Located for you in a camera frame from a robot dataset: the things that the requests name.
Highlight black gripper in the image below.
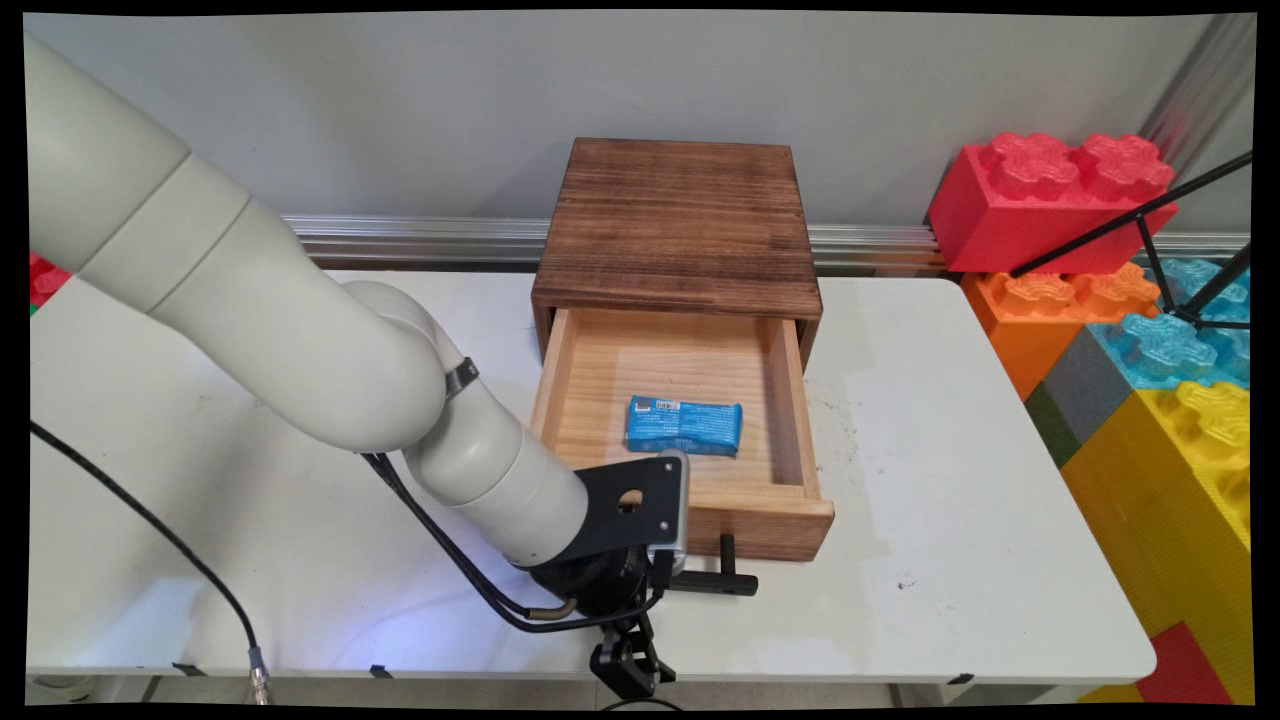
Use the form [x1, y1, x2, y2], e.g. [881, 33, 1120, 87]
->
[527, 544, 678, 699]

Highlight light wooden drawer black handle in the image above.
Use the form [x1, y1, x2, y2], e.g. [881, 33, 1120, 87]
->
[527, 307, 837, 599]

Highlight blue snack package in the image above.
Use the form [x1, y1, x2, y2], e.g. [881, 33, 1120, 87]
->
[625, 394, 745, 459]

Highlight green toy brick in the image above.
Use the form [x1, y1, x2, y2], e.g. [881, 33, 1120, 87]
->
[1024, 381, 1069, 470]

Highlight grey toy brick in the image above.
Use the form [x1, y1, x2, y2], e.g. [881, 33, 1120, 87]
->
[1040, 324, 1143, 425]

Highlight orange toy brick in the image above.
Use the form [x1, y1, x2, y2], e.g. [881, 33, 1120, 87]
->
[961, 261, 1163, 402]

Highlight small red flat brick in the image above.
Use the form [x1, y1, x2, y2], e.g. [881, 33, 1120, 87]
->
[1134, 619, 1237, 706]

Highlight yellow toy brick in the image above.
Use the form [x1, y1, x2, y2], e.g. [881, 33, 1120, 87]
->
[1059, 379, 1253, 705]

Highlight large red toy brick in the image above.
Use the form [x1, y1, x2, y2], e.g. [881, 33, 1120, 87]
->
[927, 131, 1180, 277]

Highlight translucent blue toy brick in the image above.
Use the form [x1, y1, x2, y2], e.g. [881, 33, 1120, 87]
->
[1088, 257, 1252, 392]

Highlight black tripod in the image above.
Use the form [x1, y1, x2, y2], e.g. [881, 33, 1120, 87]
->
[1009, 149, 1254, 332]

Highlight red toy brick half hidden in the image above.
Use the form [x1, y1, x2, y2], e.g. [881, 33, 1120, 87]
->
[29, 250, 73, 310]

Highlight slanted aluminium profile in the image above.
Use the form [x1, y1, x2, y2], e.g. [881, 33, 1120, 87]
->
[1139, 14, 1257, 183]

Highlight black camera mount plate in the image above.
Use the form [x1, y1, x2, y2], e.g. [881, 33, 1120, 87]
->
[572, 455, 685, 563]

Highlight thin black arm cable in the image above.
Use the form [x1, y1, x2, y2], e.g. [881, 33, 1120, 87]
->
[358, 451, 669, 635]

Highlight black cable with metal connector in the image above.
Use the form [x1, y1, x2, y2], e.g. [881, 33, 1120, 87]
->
[29, 419, 274, 705]

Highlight horizontal aluminium rail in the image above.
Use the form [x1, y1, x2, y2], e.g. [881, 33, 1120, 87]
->
[280, 212, 1252, 273]

